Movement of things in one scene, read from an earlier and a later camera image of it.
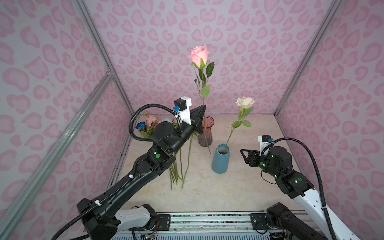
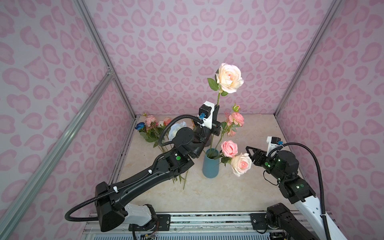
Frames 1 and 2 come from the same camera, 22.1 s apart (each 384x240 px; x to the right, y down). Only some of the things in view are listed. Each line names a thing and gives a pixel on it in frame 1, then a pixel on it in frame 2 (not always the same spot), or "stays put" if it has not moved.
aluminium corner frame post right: [333, 8] stays put
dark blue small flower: [140, 125] stays put
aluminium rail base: [199, 226] stays put
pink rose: [198, 56] → [229, 148]
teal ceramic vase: [220, 160] → [211, 163]
